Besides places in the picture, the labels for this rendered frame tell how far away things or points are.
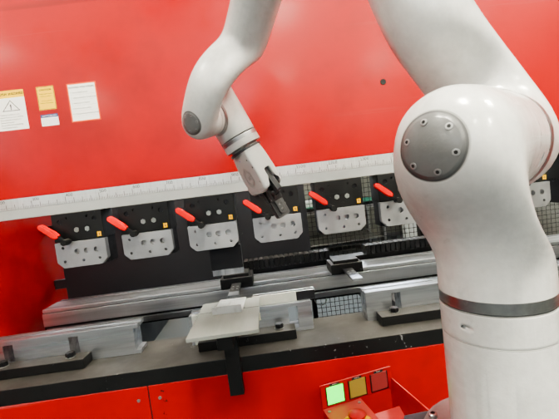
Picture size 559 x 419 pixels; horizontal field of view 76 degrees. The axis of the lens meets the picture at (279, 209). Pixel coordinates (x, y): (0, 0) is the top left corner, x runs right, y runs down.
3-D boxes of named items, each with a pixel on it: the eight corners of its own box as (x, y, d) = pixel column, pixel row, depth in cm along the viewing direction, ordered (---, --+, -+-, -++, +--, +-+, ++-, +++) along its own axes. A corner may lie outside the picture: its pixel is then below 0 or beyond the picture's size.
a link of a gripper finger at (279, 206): (264, 194, 81) (278, 219, 82) (269, 191, 78) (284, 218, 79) (274, 187, 82) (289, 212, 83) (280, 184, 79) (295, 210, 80)
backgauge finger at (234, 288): (215, 303, 118) (213, 288, 117) (224, 282, 144) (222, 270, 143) (251, 298, 118) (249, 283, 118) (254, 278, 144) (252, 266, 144)
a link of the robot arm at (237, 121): (238, 133, 73) (260, 124, 81) (204, 75, 71) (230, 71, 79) (212, 150, 78) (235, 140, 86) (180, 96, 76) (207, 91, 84)
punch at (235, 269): (212, 277, 114) (209, 248, 113) (213, 275, 116) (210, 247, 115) (244, 273, 114) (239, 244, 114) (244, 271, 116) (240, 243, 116)
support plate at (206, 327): (185, 342, 87) (185, 339, 87) (204, 307, 114) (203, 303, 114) (259, 332, 88) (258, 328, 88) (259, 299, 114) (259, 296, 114)
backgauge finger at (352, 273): (340, 286, 119) (338, 272, 119) (327, 268, 145) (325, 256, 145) (376, 281, 120) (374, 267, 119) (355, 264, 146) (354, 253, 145)
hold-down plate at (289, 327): (198, 352, 108) (197, 342, 107) (201, 344, 113) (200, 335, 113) (297, 338, 109) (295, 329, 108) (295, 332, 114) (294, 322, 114)
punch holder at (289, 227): (255, 244, 110) (249, 190, 109) (255, 239, 119) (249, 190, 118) (304, 237, 111) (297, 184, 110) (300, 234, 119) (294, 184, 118)
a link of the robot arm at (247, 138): (217, 150, 82) (224, 161, 83) (228, 140, 74) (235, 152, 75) (246, 135, 86) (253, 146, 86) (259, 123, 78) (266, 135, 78)
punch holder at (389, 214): (382, 227, 112) (377, 174, 111) (373, 224, 120) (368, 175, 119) (429, 221, 112) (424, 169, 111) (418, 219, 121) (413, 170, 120)
